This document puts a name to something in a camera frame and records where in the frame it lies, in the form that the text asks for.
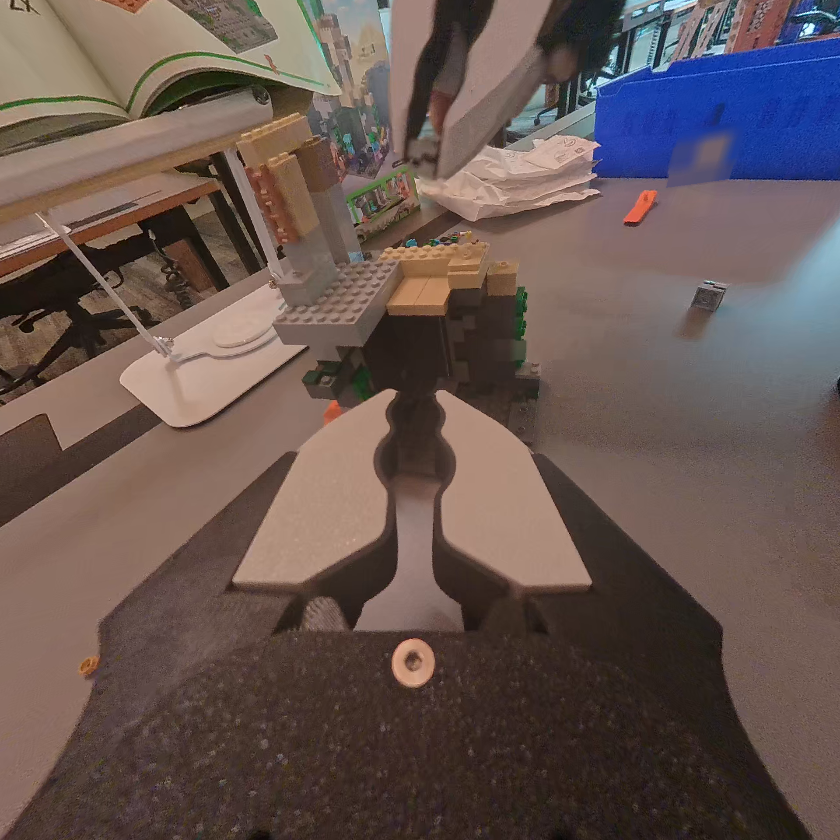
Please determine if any brick cave model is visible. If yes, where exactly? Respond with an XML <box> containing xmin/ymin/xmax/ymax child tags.
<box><xmin>236</xmin><ymin>113</ymin><xmax>543</xmax><ymax>454</ymax></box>

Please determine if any grey desk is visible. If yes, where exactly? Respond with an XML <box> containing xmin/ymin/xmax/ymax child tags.
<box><xmin>0</xmin><ymin>101</ymin><xmax>840</xmax><ymax>828</ymax></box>

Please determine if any open instruction booklet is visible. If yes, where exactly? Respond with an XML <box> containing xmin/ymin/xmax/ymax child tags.
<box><xmin>0</xmin><ymin>0</ymin><xmax>343</xmax><ymax>157</ymax></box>

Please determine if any stack of white paper bags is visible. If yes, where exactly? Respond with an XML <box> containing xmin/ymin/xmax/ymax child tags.
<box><xmin>419</xmin><ymin>134</ymin><xmax>602</xmax><ymax>222</ymax></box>

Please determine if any white book stand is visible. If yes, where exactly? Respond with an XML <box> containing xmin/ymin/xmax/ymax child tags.
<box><xmin>0</xmin><ymin>82</ymin><xmax>311</xmax><ymax>429</ymax></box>

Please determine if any green toy set box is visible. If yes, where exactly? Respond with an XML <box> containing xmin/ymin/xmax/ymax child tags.
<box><xmin>298</xmin><ymin>0</ymin><xmax>422</xmax><ymax>245</ymax></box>

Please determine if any black office chair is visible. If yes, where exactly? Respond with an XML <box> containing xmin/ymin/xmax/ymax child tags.
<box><xmin>0</xmin><ymin>246</ymin><xmax>161</xmax><ymax>398</ymax></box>

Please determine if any red cardboard box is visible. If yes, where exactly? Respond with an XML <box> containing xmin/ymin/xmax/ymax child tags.
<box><xmin>672</xmin><ymin>0</ymin><xmax>800</xmax><ymax>59</ymax></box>

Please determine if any small grey brick assembly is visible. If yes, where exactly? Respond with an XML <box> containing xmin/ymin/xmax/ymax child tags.
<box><xmin>404</xmin><ymin>136</ymin><xmax>442</xmax><ymax>179</ymax></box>

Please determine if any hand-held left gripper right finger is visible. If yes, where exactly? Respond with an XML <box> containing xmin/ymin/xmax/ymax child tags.
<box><xmin>433</xmin><ymin>390</ymin><xmax>593</xmax><ymax>597</ymax></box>

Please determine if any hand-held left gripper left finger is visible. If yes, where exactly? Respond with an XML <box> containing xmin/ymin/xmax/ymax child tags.
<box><xmin>231</xmin><ymin>388</ymin><xmax>400</xmax><ymax>589</ymax></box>

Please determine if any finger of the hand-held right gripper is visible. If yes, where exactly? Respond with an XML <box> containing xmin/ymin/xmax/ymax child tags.
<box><xmin>387</xmin><ymin>0</ymin><xmax>463</xmax><ymax>161</ymax></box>
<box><xmin>434</xmin><ymin>0</ymin><xmax>567</xmax><ymax>182</ymax></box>

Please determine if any cluster of colourful toy figures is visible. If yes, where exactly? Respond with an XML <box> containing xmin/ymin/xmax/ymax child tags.
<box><xmin>399</xmin><ymin>230</ymin><xmax>475</xmax><ymax>250</ymax></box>

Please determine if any blue plastic bin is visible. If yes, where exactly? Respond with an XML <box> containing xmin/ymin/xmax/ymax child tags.
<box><xmin>592</xmin><ymin>36</ymin><xmax>840</xmax><ymax>182</ymax></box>

